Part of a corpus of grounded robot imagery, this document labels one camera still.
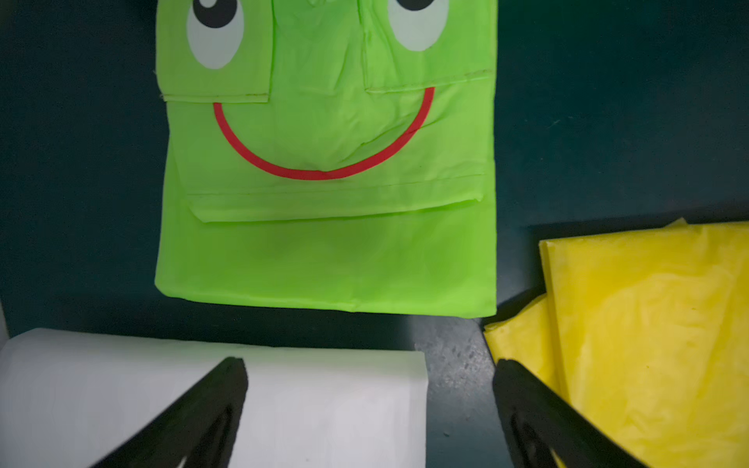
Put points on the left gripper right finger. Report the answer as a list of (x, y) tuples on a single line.
[(542, 430)]

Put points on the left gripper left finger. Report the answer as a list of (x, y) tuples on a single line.
[(198, 430)]

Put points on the white raincoat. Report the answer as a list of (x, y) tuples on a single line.
[(82, 400)]

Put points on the yellow raincoat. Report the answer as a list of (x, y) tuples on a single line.
[(645, 333)]

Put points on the green frog raincoat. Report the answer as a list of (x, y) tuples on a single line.
[(331, 155)]

